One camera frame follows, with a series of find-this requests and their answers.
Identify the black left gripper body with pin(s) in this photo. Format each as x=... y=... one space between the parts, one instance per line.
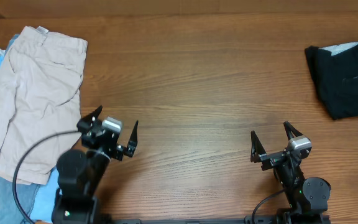
x=116 y=149

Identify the black shorts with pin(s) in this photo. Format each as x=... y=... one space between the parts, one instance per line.
x=334 y=72

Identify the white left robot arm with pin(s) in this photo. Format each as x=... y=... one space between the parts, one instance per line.
x=79 y=173

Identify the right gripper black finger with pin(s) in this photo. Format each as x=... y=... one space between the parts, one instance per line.
x=291 y=132
x=257 y=149

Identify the beige khaki shorts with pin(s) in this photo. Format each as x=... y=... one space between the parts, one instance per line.
x=39 y=102

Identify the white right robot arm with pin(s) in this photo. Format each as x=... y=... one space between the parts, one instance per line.
x=307 y=197

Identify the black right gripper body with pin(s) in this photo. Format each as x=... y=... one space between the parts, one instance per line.
x=272 y=158

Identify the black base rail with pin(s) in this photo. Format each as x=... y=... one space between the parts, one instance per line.
x=216 y=219

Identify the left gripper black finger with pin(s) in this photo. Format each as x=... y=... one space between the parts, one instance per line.
x=93 y=115
x=133 y=141

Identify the blue denim jeans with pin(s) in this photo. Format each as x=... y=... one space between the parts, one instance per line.
x=9 y=213

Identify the light blue shirt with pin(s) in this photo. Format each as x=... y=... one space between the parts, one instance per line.
x=44 y=196

